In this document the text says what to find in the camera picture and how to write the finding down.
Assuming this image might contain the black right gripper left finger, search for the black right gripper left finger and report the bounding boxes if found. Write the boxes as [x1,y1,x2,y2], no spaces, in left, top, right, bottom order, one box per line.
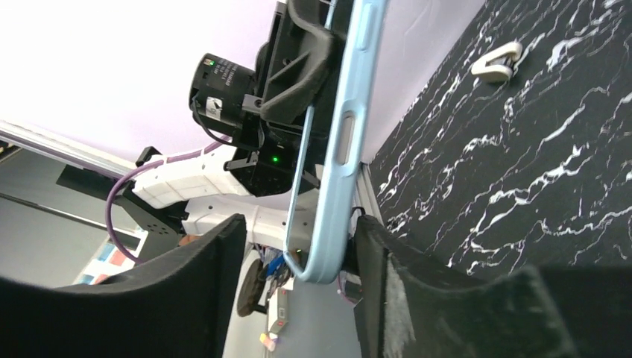
[1,214,247,357]

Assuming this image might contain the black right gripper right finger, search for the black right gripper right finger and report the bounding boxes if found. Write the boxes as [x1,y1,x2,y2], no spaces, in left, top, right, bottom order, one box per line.
[354,215,631,357]

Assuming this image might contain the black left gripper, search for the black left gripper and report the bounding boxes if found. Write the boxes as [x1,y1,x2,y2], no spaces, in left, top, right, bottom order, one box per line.
[189,1,346,196]

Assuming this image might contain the light blue phone case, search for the light blue phone case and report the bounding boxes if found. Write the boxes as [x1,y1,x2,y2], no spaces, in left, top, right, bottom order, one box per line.
[283,1,388,284]

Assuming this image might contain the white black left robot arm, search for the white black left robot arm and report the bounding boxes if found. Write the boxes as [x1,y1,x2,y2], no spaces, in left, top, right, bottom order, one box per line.
[116,1,353,249]

